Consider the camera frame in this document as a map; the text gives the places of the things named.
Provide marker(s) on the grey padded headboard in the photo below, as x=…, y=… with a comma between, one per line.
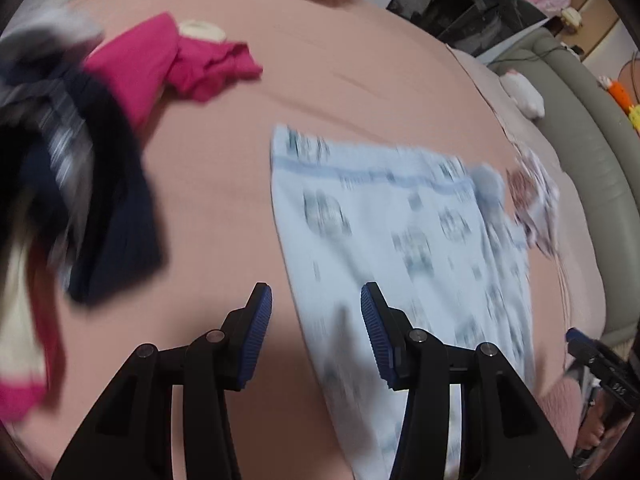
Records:
x=590, y=150

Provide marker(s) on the white plush toy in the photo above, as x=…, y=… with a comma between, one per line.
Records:
x=522, y=92

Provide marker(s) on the yellow plush toy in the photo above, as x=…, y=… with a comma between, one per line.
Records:
x=635, y=119

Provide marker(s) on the pink bed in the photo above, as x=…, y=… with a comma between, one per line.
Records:
x=350, y=110

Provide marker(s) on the white folded garment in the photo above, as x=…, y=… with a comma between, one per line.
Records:
x=537, y=210

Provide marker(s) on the light blue printed garment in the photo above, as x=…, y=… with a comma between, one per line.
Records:
x=390, y=240

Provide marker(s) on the magenta garment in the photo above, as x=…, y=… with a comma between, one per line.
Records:
x=140, y=65

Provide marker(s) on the white grey garment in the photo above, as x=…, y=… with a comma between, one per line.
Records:
x=55, y=30

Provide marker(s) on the dark open wardrobe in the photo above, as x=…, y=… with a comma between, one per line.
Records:
x=450, y=5

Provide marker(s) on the orange carrot plush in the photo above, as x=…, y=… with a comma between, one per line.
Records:
x=620, y=94

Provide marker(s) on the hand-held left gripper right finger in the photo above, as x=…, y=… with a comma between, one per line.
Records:
x=380, y=340

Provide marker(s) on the small cream toy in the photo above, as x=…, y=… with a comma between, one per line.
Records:
x=571, y=17

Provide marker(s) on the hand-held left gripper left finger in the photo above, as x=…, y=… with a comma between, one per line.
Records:
x=257, y=340

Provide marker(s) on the person's right hand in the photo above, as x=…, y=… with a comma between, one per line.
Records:
x=591, y=432

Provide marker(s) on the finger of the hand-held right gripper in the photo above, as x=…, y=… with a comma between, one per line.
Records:
x=582, y=342

